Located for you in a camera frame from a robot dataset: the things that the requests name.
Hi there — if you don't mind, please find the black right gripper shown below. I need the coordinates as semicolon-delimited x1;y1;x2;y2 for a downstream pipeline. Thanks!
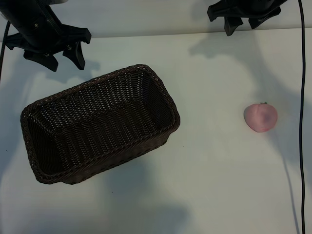
207;0;289;37

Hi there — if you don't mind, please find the pink peach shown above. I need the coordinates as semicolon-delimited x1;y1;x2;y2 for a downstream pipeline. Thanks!
243;101;279;134

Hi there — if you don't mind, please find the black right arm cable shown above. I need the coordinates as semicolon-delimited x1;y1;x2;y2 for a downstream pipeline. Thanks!
298;0;307;234

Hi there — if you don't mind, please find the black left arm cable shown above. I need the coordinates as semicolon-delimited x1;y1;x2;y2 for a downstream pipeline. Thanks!
0;21;11;82

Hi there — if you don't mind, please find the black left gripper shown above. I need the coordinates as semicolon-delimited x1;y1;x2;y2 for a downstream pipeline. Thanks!
0;0;92;72

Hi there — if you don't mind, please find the dark brown wicker basket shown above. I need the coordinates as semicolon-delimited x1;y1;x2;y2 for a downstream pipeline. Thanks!
19;64;181;185

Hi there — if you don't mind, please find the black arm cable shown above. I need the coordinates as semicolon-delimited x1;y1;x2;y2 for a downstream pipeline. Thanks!
298;0;307;234
0;21;11;82

